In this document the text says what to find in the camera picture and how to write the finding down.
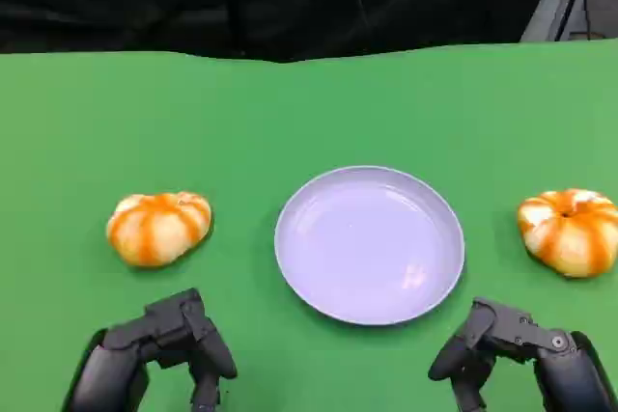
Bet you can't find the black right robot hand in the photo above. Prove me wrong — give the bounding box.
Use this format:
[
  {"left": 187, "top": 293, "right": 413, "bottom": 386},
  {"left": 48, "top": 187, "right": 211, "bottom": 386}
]
[{"left": 428, "top": 296, "right": 618, "bottom": 412}]

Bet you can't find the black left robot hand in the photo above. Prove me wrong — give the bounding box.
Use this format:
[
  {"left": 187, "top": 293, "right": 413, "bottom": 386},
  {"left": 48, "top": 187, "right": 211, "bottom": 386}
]
[{"left": 62, "top": 287, "right": 239, "bottom": 412}]

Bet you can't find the orange and white bread roll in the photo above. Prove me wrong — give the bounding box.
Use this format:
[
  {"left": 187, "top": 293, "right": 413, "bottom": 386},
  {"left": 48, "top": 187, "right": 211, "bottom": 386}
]
[
  {"left": 105, "top": 191, "right": 213, "bottom": 268},
  {"left": 517, "top": 188, "right": 618, "bottom": 279}
]

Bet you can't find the lilac plate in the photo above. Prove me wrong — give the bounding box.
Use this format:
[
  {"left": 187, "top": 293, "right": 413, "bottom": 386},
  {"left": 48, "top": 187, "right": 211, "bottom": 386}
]
[{"left": 273, "top": 165, "right": 466, "bottom": 326}]

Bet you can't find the green table cloth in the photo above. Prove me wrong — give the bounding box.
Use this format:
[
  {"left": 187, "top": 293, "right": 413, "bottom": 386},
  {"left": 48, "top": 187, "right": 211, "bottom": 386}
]
[{"left": 0, "top": 42, "right": 618, "bottom": 412}]

